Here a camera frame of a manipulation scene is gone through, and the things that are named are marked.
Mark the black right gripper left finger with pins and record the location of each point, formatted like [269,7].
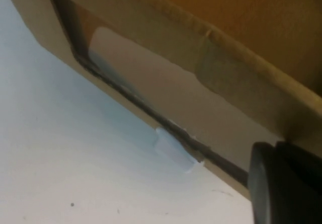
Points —
[262,183]

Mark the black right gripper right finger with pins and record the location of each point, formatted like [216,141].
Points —
[302,183]

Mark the cardboard drawer with window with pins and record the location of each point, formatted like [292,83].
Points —
[251,20]

